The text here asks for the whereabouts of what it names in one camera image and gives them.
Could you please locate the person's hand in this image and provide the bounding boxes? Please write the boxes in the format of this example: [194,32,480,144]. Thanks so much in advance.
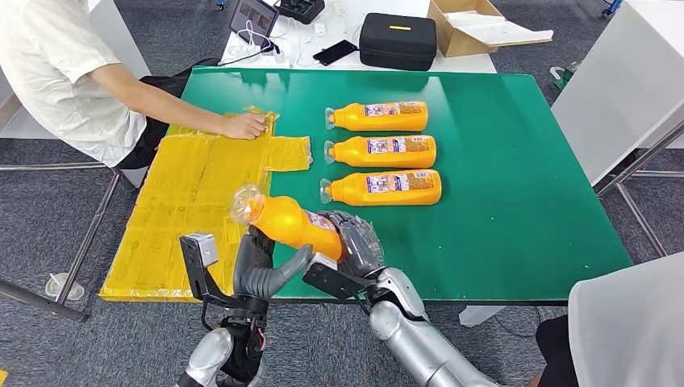
[221,112,269,141]

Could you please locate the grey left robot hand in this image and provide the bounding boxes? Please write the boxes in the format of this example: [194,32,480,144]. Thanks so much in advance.
[232,224,315,302]

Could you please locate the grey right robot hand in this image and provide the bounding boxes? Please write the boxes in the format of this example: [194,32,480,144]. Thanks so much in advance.
[319,210,387,279]

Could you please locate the orange detergent bottle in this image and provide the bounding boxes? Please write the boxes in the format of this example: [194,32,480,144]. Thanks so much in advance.
[324,101,430,133]
[229,184,344,263]
[323,135,438,170]
[319,169,443,207]

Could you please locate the white power strip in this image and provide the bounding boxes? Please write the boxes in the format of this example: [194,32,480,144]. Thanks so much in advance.
[224,45,292,68]

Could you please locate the yellow taped cardboard mat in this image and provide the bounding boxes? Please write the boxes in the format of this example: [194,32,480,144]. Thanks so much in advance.
[98,109,314,305]

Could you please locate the tablet with dark screen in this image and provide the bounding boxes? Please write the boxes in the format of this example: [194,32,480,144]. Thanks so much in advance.
[228,0,280,40]

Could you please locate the black smartphone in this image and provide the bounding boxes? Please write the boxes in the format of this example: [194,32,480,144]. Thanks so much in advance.
[312,39,360,68]

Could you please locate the black charger box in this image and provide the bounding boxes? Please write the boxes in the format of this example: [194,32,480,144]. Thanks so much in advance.
[277,0,326,26]

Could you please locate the green topped table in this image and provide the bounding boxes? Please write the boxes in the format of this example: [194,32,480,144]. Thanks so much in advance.
[178,64,634,328]

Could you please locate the black zip case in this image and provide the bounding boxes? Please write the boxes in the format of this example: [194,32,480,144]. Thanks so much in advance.
[358,12,438,72]

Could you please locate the clear plastic lid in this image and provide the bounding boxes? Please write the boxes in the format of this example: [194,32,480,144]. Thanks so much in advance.
[44,272,86,302]

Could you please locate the person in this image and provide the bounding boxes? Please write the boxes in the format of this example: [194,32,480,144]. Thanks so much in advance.
[534,251,684,387]
[0,0,221,188]

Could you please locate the white table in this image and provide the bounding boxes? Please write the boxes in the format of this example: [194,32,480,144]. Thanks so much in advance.
[219,0,498,75]

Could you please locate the open cardboard box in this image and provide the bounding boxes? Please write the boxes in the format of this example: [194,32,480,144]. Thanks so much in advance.
[427,0,555,59]

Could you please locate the white sheet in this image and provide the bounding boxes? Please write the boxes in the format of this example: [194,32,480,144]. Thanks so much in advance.
[444,10,555,48]

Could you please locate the green bag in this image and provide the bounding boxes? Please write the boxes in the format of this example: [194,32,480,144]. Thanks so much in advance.
[550,61,581,92]

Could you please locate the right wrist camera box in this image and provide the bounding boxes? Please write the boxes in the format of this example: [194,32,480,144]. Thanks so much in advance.
[302,252,375,303]

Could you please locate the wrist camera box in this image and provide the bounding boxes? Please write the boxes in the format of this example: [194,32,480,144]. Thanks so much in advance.
[302,252,375,303]
[178,232,236,310]

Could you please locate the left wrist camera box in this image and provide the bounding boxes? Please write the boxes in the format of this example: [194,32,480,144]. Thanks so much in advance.
[178,232,236,310]

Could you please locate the black cable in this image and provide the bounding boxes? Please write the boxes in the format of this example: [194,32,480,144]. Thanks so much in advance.
[218,41,282,68]

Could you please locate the white cable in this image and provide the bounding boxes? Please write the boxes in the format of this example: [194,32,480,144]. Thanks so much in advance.
[235,20,279,55]

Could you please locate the metal frame legs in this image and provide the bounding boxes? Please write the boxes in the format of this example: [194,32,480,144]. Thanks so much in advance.
[0,161,125,324]
[595,119,684,259]

